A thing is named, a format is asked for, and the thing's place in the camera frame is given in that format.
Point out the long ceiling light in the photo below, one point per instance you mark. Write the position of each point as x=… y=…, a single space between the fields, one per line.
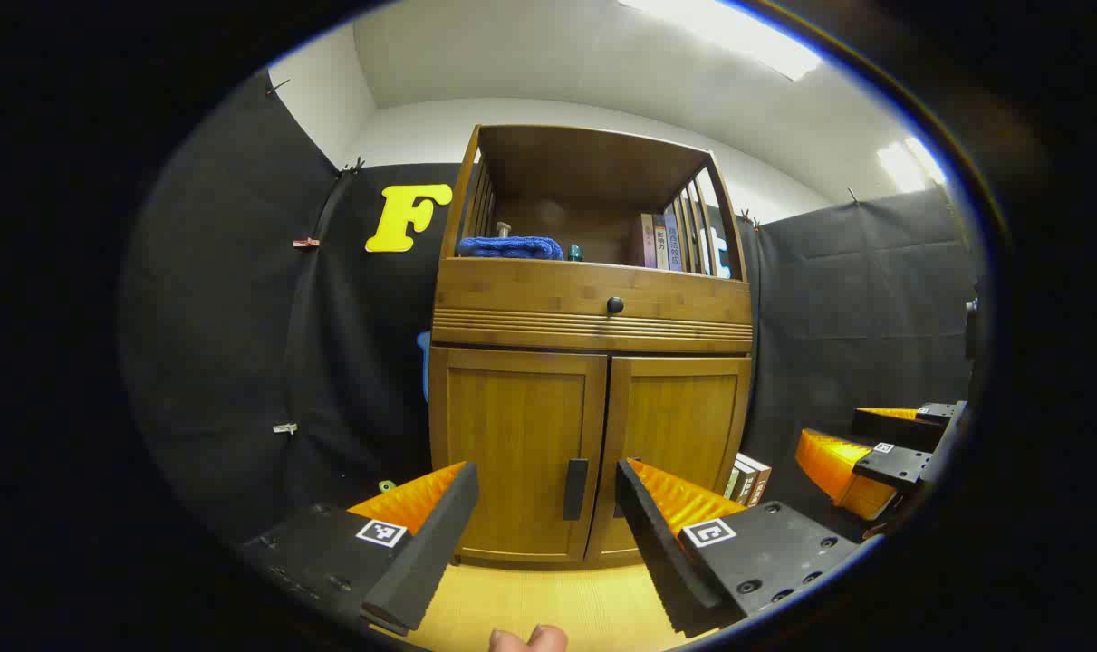
x=738 y=32

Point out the small ceiling light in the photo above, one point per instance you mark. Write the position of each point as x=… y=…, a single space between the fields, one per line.
x=910 y=165

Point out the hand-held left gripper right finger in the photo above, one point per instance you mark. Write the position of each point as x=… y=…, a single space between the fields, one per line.
x=657 y=552

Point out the brown standing book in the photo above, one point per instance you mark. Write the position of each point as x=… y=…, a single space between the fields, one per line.
x=758 y=484

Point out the blue folded towel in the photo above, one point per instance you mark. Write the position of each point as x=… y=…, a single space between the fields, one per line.
x=512 y=247

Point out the green and white standing book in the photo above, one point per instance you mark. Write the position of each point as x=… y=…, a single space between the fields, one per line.
x=731 y=482

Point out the wooden double-door shoe cabinet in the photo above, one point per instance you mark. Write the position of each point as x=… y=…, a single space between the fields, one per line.
x=584 y=163

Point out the wooden drawer with black knob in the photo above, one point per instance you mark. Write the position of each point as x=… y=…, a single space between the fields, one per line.
x=530 y=285

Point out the black binder clip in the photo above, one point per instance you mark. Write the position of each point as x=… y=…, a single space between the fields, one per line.
x=352 y=167

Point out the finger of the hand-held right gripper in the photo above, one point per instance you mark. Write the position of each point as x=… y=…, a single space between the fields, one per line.
x=901 y=426
x=829 y=466

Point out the black backdrop cloth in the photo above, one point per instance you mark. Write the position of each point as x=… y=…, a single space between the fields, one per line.
x=240 y=317

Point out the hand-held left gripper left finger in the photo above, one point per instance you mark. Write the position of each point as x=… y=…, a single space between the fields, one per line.
x=430 y=543

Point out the wooden cabinet door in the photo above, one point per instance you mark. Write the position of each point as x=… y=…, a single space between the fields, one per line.
x=512 y=444
x=675 y=417

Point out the grey-brown standing book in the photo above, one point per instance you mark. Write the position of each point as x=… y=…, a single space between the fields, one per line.
x=745 y=482

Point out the brown shelf book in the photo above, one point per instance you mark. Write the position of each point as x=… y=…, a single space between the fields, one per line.
x=648 y=243

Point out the red clip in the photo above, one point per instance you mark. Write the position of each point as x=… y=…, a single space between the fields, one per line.
x=305 y=243

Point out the pale grey shelf book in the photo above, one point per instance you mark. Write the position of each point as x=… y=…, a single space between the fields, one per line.
x=661 y=244

